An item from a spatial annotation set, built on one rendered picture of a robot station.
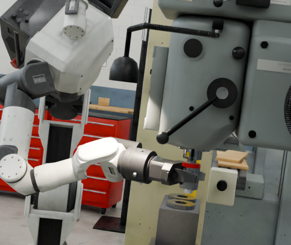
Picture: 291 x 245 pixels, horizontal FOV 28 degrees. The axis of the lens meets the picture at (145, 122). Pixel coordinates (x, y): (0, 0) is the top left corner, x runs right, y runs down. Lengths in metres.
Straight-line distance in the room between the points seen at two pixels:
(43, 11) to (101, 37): 0.19
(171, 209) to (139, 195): 1.51
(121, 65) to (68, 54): 0.38
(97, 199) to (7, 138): 4.54
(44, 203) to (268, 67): 1.08
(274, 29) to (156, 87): 0.32
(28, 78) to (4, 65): 9.41
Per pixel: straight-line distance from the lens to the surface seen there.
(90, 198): 6.19
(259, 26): 1.40
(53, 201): 2.15
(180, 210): 1.80
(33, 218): 2.20
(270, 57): 1.38
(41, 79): 1.74
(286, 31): 1.40
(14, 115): 1.69
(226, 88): 1.36
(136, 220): 3.32
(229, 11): 1.39
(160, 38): 3.23
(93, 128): 6.10
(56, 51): 1.79
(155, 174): 1.50
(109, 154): 1.55
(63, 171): 1.59
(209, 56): 1.40
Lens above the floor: 1.47
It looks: 4 degrees down
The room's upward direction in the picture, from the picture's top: 7 degrees clockwise
